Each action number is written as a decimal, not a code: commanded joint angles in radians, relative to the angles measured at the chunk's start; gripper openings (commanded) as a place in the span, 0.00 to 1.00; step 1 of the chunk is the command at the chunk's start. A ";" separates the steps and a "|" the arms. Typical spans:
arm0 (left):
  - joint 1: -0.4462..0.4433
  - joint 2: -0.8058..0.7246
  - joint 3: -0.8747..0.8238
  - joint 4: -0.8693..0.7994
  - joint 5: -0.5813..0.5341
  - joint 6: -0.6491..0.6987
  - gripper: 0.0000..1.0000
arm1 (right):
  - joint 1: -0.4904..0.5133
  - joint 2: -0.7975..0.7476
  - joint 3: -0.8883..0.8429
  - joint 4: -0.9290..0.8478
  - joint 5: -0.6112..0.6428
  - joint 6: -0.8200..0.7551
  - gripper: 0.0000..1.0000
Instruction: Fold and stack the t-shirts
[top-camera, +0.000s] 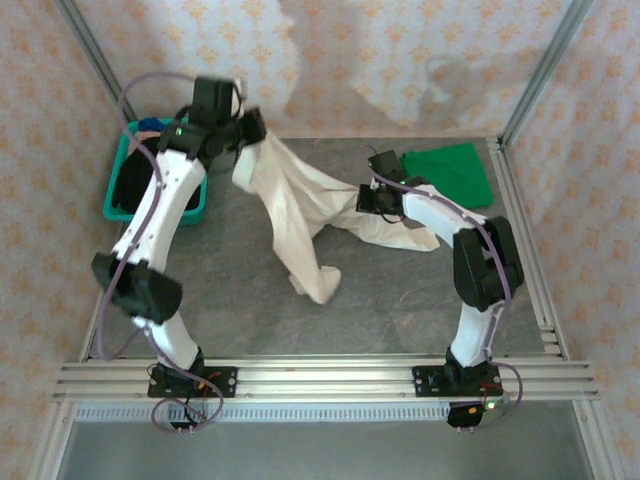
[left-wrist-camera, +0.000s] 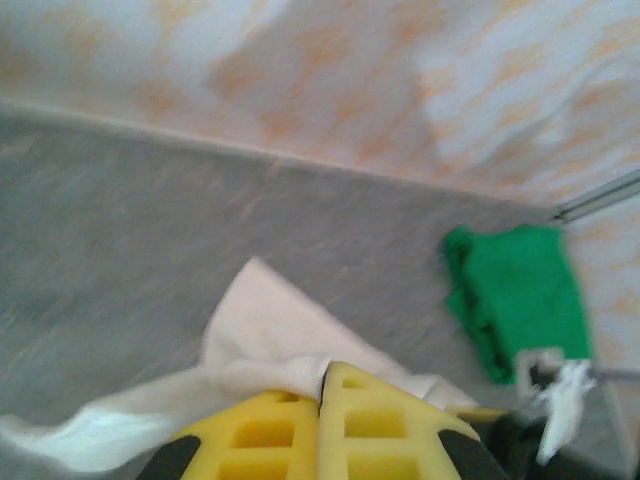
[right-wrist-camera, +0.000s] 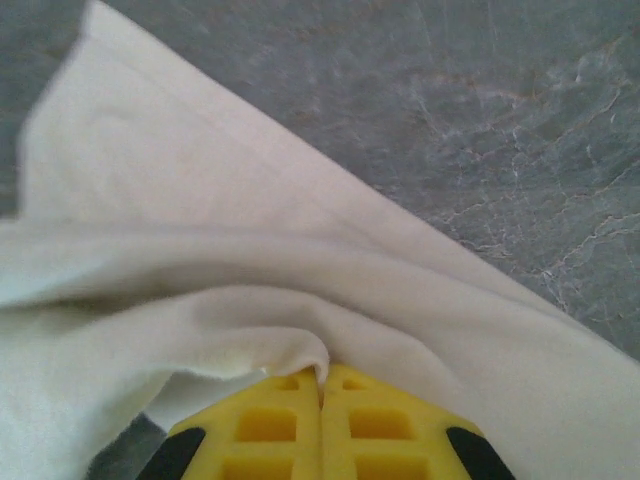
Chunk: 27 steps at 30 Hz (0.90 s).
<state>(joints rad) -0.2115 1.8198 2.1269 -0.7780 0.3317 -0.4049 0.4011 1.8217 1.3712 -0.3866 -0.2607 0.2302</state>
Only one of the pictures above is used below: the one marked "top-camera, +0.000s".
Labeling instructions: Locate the green t-shirt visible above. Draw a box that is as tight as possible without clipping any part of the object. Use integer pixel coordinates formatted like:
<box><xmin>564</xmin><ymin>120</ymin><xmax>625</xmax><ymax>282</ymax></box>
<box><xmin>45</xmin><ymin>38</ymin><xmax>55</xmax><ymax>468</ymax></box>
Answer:
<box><xmin>399</xmin><ymin>142</ymin><xmax>494</xmax><ymax>210</ymax></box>

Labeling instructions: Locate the cream t-shirt with robot print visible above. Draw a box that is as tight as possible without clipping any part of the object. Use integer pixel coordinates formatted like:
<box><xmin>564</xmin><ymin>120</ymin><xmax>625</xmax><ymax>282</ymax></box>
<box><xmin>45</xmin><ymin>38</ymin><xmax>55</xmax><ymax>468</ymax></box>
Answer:
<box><xmin>231</xmin><ymin>127</ymin><xmax>441</xmax><ymax>305</ymax></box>

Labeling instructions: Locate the blue garment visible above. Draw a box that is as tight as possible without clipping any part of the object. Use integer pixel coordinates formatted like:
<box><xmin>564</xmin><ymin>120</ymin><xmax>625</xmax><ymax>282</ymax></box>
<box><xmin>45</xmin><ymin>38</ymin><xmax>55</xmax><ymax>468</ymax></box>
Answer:
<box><xmin>138</xmin><ymin>116</ymin><xmax>174</xmax><ymax>134</ymax></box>

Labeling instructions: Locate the teal plastic basket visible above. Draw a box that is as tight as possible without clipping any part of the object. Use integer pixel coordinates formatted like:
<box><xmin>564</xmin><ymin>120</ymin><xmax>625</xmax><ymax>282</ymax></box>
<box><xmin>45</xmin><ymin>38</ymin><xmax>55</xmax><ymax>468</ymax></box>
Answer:
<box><xmin>102</xmin><ymin>117</ymin><xmax>209</xmax><ymax>226</ymax></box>

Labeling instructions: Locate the black t-shirt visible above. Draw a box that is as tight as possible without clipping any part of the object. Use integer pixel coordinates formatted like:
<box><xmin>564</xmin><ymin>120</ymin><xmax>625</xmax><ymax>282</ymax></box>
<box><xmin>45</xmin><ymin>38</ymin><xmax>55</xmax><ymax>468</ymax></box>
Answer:
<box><xmin>110</xmin><ymin>139</ymin><xmax>201</xmax><ymax>214</ymax></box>

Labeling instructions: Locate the black controller box with lights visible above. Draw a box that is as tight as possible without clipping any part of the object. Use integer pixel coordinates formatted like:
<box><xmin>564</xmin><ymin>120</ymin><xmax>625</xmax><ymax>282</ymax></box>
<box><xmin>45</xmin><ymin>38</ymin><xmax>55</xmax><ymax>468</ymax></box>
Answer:
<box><xmin>446</xmin><ymin>397</ymin><xmax>511</xmax><ymax>432</ymax></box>

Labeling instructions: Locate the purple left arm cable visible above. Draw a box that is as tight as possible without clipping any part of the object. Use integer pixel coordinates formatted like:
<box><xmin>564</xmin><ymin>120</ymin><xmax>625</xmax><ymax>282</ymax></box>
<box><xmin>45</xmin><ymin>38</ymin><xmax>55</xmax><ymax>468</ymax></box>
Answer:
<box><xmin>94</xmin><ymin>71</ymin><xmax>226</xmax><ymax>436</ymax></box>

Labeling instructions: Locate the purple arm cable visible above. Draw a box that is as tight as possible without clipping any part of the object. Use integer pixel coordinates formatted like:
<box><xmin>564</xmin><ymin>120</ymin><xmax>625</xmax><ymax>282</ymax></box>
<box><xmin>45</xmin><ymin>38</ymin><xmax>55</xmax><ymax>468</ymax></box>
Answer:
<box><xmin>94</xmin><ymin>71</ymin><xmax>226</xmax><ymax>436</ymax></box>
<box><xmin>369</xmin><ymin>169</ymin><xmax>524</xmax><ymax>431</ymax></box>

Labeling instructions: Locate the aluminium frame post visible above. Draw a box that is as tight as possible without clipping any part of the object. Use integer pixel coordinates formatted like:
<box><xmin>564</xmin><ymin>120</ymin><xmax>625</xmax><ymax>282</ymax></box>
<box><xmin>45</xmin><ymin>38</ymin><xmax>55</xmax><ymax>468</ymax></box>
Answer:
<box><xmin>499</xmin><ymin>0</ymin><xmax>596</xmax><ymax>146</ymax></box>
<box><xmin>54</xmin><ymin>0</ymin><xmax>139</xmax><ymax>124</ymax></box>

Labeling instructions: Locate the aluminium side rail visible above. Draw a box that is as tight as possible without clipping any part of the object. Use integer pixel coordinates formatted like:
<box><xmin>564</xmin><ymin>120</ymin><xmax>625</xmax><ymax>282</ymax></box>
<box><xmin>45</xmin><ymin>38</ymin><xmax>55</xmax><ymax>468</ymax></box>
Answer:
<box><xmin>487</xmin><ymin>137</ymin><xmax>569</xmax><ymax>361</ymax></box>

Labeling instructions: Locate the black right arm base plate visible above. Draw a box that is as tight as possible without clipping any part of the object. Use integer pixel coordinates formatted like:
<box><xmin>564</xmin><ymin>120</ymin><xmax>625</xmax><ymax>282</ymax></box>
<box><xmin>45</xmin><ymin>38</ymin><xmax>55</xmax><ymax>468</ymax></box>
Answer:
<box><xmin>412</xmin><ymin>364</ymin><xmax>501</xmax><ymax>399</ymax></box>

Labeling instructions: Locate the aluminium mounting rail beam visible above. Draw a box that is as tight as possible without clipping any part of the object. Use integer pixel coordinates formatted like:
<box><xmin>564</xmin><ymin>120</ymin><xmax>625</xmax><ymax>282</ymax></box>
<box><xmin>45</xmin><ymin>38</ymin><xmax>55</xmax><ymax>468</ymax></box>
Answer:
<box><xmin>52</xmin><ymin>357</ymin><xmax>600</xmax><ymax>404</ymax></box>

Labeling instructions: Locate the white slotted cable duct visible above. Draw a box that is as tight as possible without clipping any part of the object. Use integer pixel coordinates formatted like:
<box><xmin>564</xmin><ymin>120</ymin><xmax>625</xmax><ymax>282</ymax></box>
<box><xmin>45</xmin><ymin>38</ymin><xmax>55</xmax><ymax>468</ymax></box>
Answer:
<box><xmin>74</xmin><ymin>403</ymin><xmax>451</xmax><ymax>424</ymax></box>

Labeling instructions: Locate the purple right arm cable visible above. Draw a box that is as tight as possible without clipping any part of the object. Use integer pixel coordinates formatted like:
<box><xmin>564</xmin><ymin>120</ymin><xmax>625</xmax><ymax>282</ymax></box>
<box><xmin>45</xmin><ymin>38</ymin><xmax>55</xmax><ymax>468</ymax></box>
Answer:
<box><xmin>369</xmin><ymin>169</ymin><xmax>524</xmax><ymax>431</ymax></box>

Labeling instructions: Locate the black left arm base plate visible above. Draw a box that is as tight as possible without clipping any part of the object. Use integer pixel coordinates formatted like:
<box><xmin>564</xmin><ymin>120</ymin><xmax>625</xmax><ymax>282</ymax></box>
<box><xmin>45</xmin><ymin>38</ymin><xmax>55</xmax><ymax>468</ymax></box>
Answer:
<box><xmin>147</xmin><ymin>366</ymin><xmax>239</xmax><ymax>399</ymax></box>

